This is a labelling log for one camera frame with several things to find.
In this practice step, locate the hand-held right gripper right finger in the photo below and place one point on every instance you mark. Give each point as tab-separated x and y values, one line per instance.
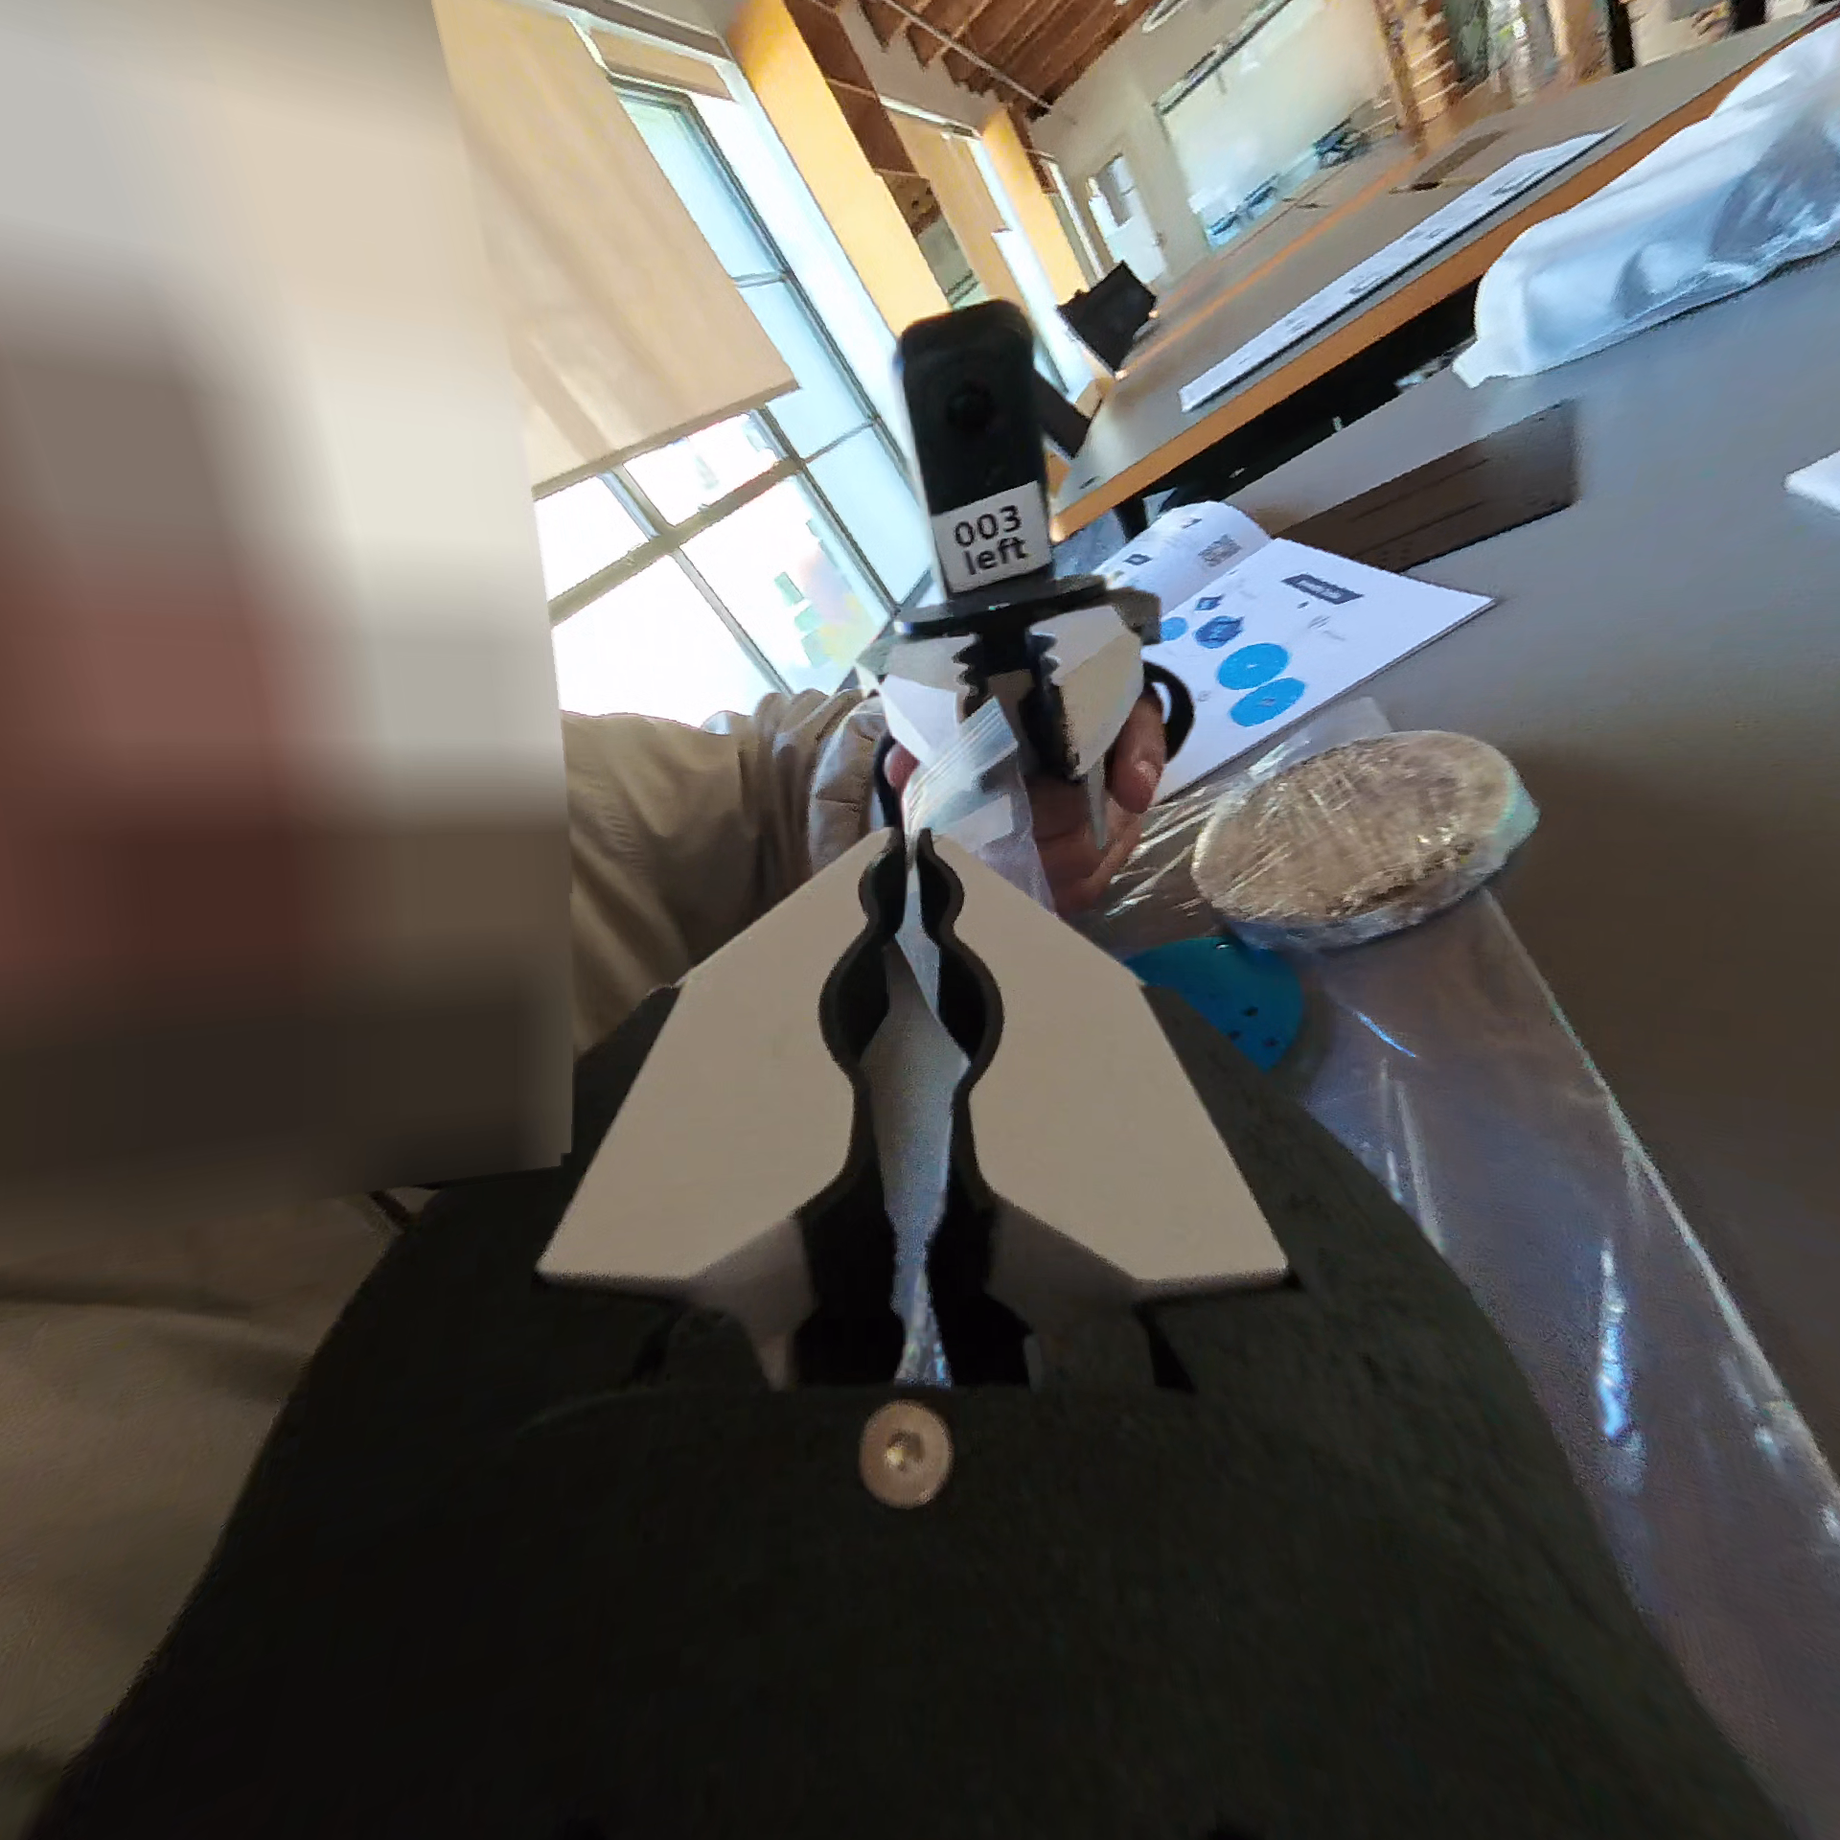
1123	1121

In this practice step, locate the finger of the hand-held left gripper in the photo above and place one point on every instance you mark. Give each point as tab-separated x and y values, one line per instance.
1093	691
915	691

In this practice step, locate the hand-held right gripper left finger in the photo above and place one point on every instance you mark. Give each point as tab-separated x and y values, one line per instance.
691	1121

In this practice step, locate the clear plastic zip bag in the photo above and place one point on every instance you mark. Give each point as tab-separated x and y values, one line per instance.
963	785

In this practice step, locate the blue metal disc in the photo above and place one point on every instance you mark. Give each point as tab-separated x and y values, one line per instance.
1236	993

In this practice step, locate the person's left forearm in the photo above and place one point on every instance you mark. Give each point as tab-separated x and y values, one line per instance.
691	832

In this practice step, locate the person's left hand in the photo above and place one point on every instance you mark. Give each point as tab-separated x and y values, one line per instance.
1106	842

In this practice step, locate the wood-edged grey table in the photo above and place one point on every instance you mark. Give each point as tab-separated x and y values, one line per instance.
1236	273
1151	446

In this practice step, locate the black office chair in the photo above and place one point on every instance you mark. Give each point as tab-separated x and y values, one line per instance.
1106	316

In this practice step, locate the large paned window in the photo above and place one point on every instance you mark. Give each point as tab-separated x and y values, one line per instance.
719	575

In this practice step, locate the white instruction booklet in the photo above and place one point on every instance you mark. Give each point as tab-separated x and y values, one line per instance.
1337	619

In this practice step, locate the round plastic-wrapped metal disc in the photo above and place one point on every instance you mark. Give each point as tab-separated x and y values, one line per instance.
1353	832

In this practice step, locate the beige roller blind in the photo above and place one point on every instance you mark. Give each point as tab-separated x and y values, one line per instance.
603	287

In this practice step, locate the black metal plate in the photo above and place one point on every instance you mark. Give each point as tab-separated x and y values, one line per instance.
1467	489

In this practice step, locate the long printed paper sheet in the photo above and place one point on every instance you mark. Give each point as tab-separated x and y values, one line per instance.
1380	273

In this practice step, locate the person's beige jacket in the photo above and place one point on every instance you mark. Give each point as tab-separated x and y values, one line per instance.
144	1438

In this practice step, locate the white plastic bag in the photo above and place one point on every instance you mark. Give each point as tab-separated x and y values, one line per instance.
1653	273

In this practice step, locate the white foam sheet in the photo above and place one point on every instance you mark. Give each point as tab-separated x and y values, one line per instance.
1819	483

